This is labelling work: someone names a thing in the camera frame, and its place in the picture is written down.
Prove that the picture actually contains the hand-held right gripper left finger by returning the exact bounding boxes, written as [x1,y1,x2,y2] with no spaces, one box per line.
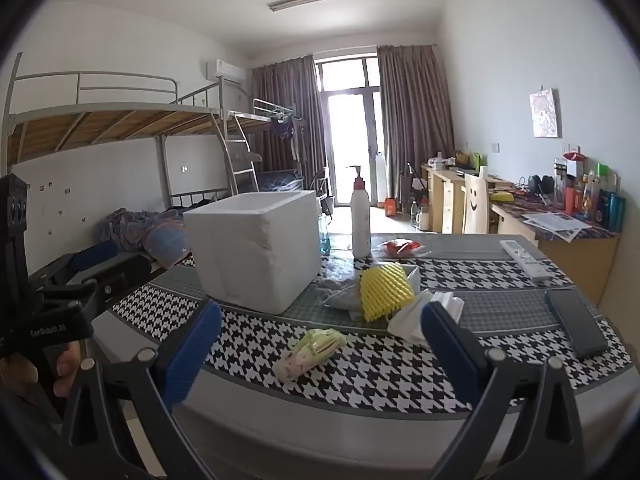
[60,300,223,480]

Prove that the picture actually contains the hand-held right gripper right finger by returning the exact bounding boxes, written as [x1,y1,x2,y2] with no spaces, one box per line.
[420,302,586,480]

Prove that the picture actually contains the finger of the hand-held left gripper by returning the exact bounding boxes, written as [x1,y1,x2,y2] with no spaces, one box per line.
[30,241,121,286]
[95,252,166,311]

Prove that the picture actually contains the yellow sponge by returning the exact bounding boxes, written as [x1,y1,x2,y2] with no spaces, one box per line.
[359,262,417,324]

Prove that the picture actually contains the white foam box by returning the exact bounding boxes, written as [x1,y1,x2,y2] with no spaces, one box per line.
[183,190,321,317]

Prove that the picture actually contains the clear plastic bag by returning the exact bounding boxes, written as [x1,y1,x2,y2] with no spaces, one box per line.
[318,276,367,320]

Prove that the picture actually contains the person's left hand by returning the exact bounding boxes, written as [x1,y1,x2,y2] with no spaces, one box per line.
[0,342,83,416]

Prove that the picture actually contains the patterned blue blanket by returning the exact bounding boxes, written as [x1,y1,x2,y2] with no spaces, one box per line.
[96,207,194,269]

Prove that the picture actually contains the small white dish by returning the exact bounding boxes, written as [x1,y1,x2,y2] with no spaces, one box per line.
[400,265,422,295]

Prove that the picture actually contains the houndstooth tablecloth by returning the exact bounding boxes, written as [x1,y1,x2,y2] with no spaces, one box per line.
[107,232,633,417]

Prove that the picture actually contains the red snack packet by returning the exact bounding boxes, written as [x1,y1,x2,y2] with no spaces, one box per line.
[376,239,424,259]

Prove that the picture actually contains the white remote control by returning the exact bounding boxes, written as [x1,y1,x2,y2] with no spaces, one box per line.
[500,239,554,282]

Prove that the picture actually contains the green pink tissue packet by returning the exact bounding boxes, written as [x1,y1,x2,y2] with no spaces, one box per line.
[272,327,347,382]

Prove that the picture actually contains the black phone case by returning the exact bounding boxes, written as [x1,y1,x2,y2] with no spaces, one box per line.
[544,287,609,359]

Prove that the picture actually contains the floor water bottles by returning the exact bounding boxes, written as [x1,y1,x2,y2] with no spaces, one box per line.
[409,199,433,231]

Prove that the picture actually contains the grey metal bunk bed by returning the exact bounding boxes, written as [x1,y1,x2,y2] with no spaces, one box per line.
[6,52,241,273]
[225,98,307,196]

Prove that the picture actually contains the wooden smiley face chair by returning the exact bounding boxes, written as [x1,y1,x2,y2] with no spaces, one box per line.
[462,172,489,235]

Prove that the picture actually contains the wooden desk with drawers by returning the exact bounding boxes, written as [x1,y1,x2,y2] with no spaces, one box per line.
[421,162,516,235]

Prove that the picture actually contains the white pump bottle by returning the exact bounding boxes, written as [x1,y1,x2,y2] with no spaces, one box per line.
[346,165,372,259]

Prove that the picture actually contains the wooden desk with patterned cloth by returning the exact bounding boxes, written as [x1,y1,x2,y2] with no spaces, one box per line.
[489,194,623,307]

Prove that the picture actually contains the printed papers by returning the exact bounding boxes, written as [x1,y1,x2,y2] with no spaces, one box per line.
[521,211,594,244]

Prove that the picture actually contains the black bag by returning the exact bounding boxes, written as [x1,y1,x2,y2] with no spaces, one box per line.
[399,162,429,202]

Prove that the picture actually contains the dark blue bedding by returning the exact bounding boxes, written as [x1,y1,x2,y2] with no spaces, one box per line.
[256,170,304,192]

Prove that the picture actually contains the black headphones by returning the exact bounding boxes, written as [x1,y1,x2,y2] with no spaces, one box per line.
[526,174,556,197]

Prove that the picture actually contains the black folding chair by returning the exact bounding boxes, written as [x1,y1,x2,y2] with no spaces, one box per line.
[309,165,337,214]

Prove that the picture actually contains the group of toiletry bottles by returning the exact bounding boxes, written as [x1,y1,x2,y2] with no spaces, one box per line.
[552,152,627,234]

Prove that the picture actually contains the hanging dark clothes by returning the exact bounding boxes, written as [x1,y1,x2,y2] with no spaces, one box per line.
[269,114,297,142]

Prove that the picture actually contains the brown curtain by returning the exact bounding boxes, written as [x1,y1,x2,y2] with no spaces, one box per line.
[375,44,456,202]
[249,55,329,197]

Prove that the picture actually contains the white air conditioner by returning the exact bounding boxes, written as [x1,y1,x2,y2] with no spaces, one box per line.
[206,59,247,83]

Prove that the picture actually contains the glass balcony door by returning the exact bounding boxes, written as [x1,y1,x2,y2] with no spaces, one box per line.
[315,52,382,207]

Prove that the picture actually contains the cartoon wall picture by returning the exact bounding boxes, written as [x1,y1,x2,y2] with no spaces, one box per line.
[528,88,561,139]

